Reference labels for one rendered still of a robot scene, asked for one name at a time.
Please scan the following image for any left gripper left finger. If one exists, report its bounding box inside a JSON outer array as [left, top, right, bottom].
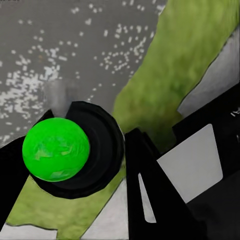
[[0, 136, 30, 232]]

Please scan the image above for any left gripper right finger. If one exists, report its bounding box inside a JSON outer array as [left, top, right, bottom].
[[124, 132, 210, 240]]

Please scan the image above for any insectifuge atomizer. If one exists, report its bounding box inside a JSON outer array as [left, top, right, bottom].
[[22, 79, 126, 200]]

